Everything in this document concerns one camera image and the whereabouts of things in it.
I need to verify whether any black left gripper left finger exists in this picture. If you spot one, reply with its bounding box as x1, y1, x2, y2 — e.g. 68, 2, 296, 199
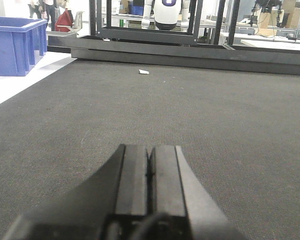
4, 144, 148, 240

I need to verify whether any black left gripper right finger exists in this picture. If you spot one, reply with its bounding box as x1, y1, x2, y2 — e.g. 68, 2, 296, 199
149, 145, 245, 240

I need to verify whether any dark grey fabric mat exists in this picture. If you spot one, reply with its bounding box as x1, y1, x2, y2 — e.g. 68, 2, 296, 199
0, 60, 300, 240

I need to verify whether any white paper scrap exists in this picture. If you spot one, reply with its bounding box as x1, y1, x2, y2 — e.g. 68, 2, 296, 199
138, 69, 150, 75

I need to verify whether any blue plastic crate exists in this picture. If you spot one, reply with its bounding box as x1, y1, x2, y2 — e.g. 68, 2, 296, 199
0, 16, 47, 77

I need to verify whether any white humanoid robot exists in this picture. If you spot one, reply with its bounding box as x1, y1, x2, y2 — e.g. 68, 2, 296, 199
153, 0, 191, 33

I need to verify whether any person in background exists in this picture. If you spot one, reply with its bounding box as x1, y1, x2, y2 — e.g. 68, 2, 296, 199
27, 0, 57, 31

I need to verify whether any black metal frame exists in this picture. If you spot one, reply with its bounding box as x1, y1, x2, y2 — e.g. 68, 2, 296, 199
48, 0, 300, 76

